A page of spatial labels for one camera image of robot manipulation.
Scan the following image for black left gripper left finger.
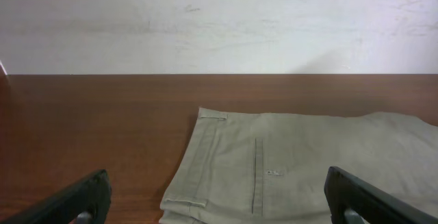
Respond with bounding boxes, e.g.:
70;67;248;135
2;169;112;224

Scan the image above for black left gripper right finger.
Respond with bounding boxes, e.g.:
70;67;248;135
324;166;437;224

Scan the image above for khaki green shorts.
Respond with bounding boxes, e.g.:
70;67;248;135
160;108;437;223

